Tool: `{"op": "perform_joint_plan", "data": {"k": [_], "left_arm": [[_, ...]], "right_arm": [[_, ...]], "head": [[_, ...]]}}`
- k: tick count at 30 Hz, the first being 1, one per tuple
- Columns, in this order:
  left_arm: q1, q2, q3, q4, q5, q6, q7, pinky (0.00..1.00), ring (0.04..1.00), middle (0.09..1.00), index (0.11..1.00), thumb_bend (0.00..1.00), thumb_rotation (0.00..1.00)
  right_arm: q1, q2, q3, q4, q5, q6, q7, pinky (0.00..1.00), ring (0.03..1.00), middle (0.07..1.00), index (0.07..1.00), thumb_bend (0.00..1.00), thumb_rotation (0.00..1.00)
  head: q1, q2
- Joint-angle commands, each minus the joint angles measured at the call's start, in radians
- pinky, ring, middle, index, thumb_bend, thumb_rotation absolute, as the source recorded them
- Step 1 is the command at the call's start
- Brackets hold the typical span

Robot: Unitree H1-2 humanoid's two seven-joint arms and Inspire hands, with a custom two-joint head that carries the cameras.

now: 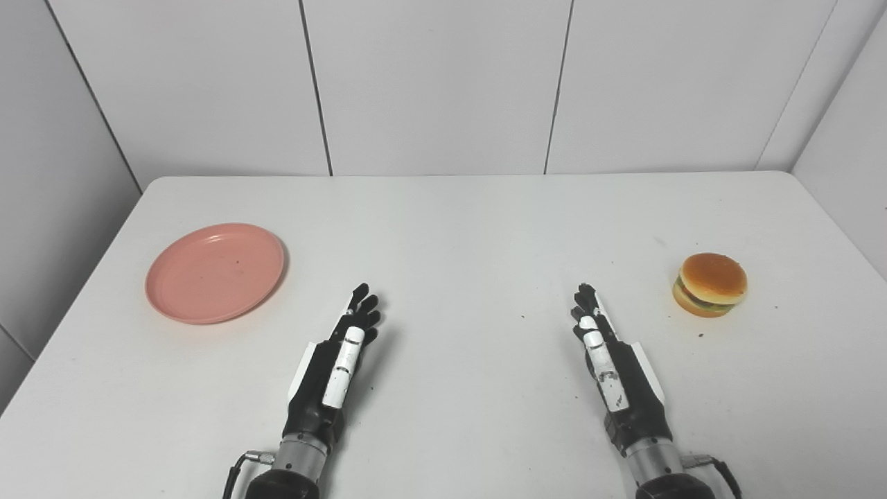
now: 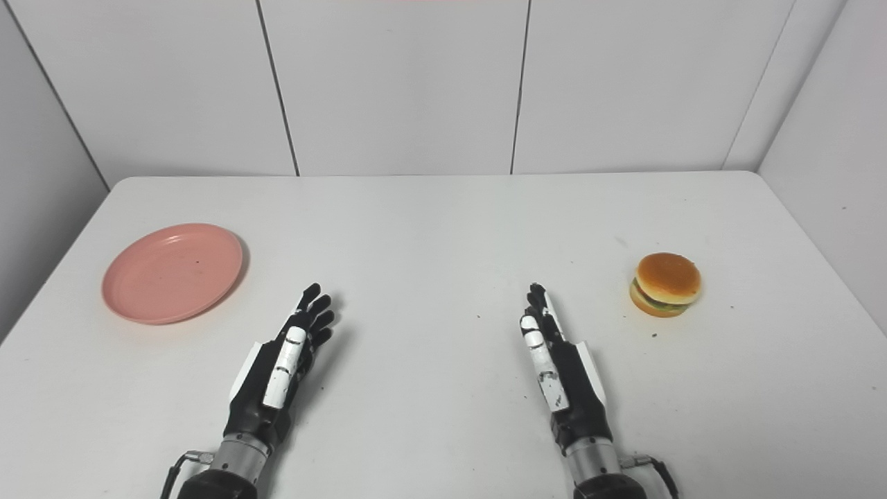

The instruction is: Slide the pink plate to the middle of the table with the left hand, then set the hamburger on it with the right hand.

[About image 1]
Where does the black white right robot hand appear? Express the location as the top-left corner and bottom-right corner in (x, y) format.
(571, 283), (675, 456)

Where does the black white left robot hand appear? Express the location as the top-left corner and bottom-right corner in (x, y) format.
(282, 283), (382, 446)

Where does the toy hamburger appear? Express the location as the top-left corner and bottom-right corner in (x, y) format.
(672, 252), (748, 318)

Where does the pink round plate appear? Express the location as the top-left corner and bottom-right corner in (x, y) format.
(145, 222), (286, 325)

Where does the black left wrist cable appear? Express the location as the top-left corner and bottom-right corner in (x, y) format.
(222, 450), (276, 499)

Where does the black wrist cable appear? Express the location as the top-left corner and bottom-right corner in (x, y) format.
(681, 453), (743, 499)
(222, 450), (276, 499)

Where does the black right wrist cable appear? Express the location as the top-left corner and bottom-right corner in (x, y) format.
(681, 453), (743, 499)

